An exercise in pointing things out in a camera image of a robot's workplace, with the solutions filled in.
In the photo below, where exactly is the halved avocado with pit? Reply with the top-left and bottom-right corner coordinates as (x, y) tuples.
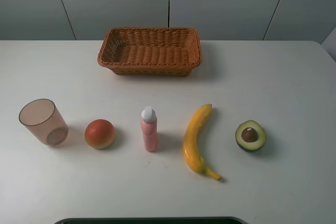
(235, 120), (267, 152)

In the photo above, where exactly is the brown wicker basket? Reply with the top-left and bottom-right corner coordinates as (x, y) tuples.
(97, 27), (202, 76)

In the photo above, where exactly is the pink bottle white cap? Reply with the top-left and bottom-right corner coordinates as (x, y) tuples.
(141, 106), (158, 152)

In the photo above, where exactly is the yellow banana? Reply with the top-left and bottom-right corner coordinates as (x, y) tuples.
(182, 104), (222, 181)

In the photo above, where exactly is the red orange round fruit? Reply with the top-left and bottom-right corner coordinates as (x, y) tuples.
(85, 119), (116, 150)

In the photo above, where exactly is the black tray edge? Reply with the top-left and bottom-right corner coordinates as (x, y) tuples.
(56, 217), (246, 224)

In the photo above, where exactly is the translucent brown plastic cup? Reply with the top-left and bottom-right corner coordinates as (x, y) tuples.
(18, 99), (68, 146)

